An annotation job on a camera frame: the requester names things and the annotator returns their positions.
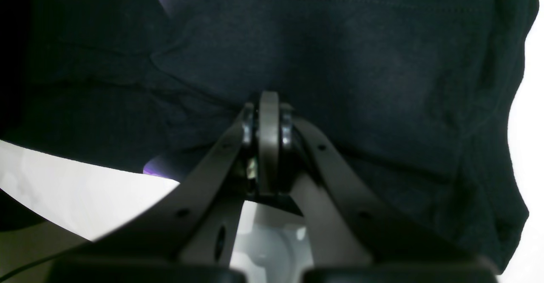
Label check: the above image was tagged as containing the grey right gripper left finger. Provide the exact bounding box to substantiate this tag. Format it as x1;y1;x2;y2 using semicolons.
47;91;281;283

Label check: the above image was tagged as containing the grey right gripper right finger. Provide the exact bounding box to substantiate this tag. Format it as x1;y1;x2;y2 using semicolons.
280;103;497;283

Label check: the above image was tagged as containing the black T-shirt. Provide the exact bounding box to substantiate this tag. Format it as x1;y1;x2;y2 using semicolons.
1;0;539;272

